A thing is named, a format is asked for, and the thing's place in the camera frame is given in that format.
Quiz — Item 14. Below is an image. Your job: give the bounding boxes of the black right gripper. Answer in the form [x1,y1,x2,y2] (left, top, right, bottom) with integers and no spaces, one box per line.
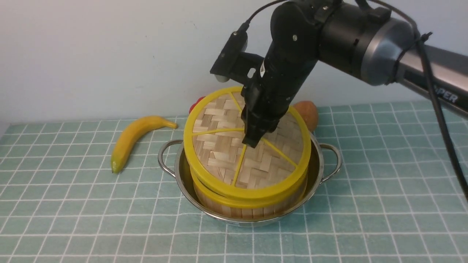
[241,2,322,148]

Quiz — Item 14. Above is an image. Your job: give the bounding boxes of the woven bamboo steamer lid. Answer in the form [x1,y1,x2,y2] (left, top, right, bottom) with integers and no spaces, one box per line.
[183,87,312,203]

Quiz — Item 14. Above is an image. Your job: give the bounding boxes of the yellow-rimmed bamboo steamer basket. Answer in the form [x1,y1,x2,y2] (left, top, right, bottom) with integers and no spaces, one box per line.
[190,160,309,219]

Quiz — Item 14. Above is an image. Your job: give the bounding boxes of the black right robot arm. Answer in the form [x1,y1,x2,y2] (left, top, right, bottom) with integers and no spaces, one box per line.
[241,0,467,148]

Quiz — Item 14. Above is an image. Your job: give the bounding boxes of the stainless steel pot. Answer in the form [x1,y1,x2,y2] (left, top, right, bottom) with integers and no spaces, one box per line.
[157,134,343,228]

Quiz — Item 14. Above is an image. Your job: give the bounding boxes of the brown potato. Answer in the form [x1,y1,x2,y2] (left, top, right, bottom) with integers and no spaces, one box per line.
[294,100,319,133]

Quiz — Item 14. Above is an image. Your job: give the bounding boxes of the red bell pepper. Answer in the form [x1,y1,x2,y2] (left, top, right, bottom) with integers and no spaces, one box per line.
[188,96,204,114]

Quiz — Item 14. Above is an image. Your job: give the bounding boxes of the yellow banana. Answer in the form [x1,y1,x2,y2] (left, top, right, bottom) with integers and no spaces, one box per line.
[110,115,178,174]

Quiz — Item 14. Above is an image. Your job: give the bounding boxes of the green checkered tablecloth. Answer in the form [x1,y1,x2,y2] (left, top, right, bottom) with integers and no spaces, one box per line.
[0,102,468,263]

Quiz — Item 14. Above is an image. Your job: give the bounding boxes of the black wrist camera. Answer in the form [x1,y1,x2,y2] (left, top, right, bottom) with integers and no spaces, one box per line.
[210,29,264,85]

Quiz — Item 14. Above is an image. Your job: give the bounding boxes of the black cable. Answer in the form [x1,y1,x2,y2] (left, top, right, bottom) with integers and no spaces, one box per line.
[238,0,468,202]

